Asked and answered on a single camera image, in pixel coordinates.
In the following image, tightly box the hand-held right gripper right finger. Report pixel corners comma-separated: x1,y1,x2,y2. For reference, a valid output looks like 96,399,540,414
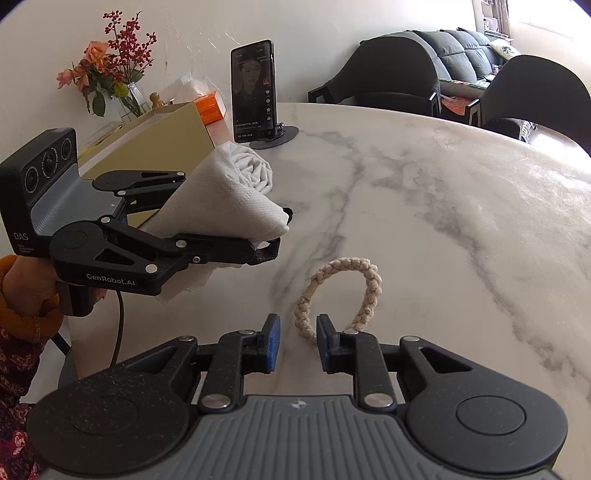
316,314,474,412

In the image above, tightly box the orange tissue pack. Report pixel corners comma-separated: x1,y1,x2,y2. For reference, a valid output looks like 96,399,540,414
173,74,228,126

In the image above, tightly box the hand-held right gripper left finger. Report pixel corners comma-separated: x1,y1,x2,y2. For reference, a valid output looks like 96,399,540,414
124,314,281,414

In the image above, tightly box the beige braided rope ring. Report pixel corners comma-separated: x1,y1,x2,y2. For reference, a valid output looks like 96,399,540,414
294,258,383,344

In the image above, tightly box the white sofa pillow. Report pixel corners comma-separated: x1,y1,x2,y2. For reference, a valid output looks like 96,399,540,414
489,39,522,58

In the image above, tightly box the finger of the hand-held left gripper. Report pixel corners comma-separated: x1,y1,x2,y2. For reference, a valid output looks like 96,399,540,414
88,217,281,296
121,170,188,216

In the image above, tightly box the black round phone stand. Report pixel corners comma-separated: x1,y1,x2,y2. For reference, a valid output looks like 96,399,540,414
249,121,300,151

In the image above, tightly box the white shopping bag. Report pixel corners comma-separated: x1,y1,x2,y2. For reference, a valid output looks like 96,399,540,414
148,141,291,305

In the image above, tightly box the person's left hand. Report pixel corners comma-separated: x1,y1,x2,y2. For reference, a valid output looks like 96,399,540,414
2,263,109,317

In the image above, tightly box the white shelving rack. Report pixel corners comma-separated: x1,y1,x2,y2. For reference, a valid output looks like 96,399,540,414
478,0,513,40

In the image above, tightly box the grey sofa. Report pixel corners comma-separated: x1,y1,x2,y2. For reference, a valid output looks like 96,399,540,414
413,28,520,100

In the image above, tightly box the person's floral clothing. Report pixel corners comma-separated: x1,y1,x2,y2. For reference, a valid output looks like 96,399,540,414
0,332,47,480

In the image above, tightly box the flower bouquet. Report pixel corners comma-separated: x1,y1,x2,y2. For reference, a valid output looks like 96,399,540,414
57,10,158,118

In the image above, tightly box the gold cardboard box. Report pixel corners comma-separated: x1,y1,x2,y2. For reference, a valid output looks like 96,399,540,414
76,102,218,227

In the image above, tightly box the black cable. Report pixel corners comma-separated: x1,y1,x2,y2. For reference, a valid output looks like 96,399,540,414
108,290,126,370

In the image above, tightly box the black smartphone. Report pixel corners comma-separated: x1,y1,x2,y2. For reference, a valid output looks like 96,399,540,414
231,40,278,144

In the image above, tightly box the glass vase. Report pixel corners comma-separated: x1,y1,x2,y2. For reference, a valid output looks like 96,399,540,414
117,82,151,123

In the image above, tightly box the black dining chair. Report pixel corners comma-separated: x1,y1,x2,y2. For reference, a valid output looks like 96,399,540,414
468,54,591,155
308,34,439,116

